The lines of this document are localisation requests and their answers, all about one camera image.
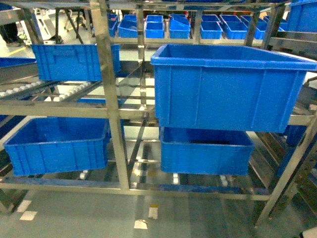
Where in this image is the large blue bin right shelf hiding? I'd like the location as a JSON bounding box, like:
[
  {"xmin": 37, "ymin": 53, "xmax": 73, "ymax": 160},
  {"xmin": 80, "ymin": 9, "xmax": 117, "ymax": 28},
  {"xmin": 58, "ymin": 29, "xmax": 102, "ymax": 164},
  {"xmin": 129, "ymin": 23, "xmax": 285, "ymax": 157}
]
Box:
[{"xmin": 151, "ymin": 44, "xmax": 317, "ymax": 132}]

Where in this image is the blue bin upper left shelf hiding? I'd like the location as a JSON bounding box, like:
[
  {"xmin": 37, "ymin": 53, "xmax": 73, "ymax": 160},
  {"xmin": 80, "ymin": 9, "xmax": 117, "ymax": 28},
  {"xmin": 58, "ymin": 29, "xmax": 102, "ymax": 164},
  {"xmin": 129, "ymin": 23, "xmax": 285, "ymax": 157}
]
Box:
[{"xmin": 31, "ymin": 43, "xmax": 121, "ymax": 82}]

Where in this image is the stainless steel shelf rack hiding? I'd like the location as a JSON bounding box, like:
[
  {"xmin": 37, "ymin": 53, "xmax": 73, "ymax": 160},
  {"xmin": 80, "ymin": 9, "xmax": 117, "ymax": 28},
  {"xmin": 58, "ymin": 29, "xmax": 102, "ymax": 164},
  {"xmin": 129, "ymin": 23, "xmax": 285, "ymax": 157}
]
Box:
[{"xmin": 0, "ymin": 0, "xmax": 317, "ymax": 226}]

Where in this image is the blue bin lower right shelf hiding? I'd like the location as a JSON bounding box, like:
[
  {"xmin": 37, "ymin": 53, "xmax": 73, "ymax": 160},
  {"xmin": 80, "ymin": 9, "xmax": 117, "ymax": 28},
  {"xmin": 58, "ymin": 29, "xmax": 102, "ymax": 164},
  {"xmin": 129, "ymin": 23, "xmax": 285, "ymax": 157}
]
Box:
[{"xmin": 159, "ymin": 127, "xmax": 254, "ymax": 176}]

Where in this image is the blue bin lower left shelf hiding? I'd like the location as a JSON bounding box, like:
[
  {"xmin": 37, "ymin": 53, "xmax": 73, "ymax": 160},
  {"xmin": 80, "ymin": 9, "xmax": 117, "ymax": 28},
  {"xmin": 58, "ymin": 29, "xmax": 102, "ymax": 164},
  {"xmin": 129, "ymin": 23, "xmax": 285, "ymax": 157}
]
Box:
[{"xmin": 3, "ymin": 117, "xmax": 111, "ymax": 176}]

